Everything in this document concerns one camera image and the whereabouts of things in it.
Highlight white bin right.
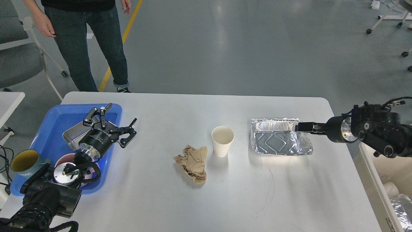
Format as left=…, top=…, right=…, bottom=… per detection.
left=353, top=143, right=412, bottom=232

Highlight standing person dark clothes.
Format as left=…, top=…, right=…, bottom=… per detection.
left=24, top=0, right=129, bottom=93

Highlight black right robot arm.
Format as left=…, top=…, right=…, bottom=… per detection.
left=294, top=96, right=412, bottom=158

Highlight person's right hand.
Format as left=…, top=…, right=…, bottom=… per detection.
left=32, top=11, right=57, bottom=38

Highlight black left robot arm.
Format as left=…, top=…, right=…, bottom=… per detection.
left=1, top=104, right=137, bottom=232

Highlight pink mug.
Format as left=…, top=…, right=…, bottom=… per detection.
left=52, top=153, right=101, bottom=188

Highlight white wheeled rack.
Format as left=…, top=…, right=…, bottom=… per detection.
left=366, top=0, right=412, bottom=72

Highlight aluminium foil tray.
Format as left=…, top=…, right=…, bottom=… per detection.
left=250, top=118, right=314, bottom=156

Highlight white paper cup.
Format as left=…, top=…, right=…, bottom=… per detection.
left=211, top=125, right=234, bottom=158

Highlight white side table left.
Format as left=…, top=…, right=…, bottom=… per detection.
left=0, top=92, right=25, bottom=127

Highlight blue plastic tray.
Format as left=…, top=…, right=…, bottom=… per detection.
left=10, top=104, right=122, bottom=197

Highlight grey office chair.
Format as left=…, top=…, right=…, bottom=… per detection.
left=0, top=0, right=68, bottom=100

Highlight square steel tray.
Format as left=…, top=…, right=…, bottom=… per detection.
left=63, top=116, right=100, bottom=153

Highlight crumpled brown paper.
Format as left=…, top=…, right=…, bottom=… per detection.
left=173, top=144, right=208, bottom=184

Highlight teal mug yellow inside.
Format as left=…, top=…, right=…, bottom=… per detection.
left=10, top=149, right=52, bottom=179

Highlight white cup in bin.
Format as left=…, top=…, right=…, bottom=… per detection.
left=383, top=182, right=400, bottom=197

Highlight crumpled foil in bin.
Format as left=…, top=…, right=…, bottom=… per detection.
left=389, top=194, right=412, bottom=232

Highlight person's left hand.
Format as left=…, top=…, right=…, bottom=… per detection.
left=120, top=0, right=132, bottom=15

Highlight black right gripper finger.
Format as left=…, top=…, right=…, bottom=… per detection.
left=295, top=122, right=327, bottom=134

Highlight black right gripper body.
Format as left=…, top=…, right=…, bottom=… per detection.
left=325, top=116, right=354, bottom=143

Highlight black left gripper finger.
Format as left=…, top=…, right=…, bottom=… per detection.
left=83, top=103, right=113, bottom=131
left=109, top=118, right=138, bottom=148

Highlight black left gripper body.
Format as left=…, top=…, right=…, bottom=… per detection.
left=79, top=124, right=119, bottom=159

